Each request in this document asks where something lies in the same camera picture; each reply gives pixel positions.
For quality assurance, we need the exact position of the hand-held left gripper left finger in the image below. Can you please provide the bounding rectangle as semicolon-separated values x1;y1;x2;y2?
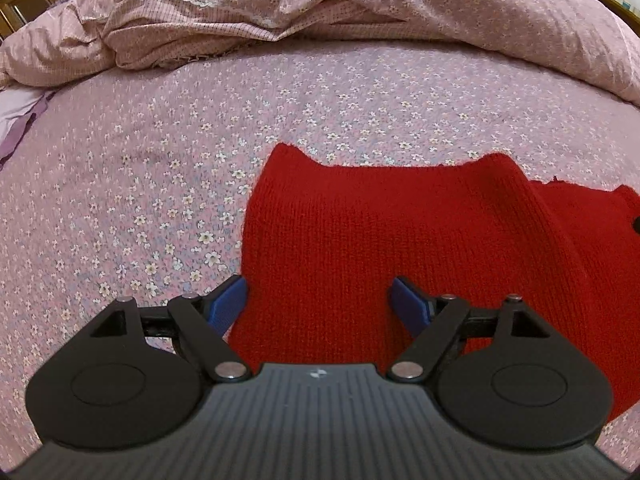
75;275;251;383

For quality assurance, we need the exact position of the pink floral duvet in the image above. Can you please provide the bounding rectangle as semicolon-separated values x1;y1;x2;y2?
0;0;640;106

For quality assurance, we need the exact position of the wooden cabinet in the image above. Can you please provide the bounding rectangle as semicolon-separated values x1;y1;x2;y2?
0;0;126;41

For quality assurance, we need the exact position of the lavender cloth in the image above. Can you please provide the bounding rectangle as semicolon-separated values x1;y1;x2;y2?
0;87;56;168

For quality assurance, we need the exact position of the pink floral bed sheet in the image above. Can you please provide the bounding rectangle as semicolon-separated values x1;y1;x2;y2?
0;40;640;480

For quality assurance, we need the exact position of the red knit sweater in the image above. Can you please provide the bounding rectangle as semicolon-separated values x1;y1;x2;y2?
227;142;640;423

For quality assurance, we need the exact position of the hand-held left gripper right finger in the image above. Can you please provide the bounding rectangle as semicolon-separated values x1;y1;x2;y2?
386;275;563;383

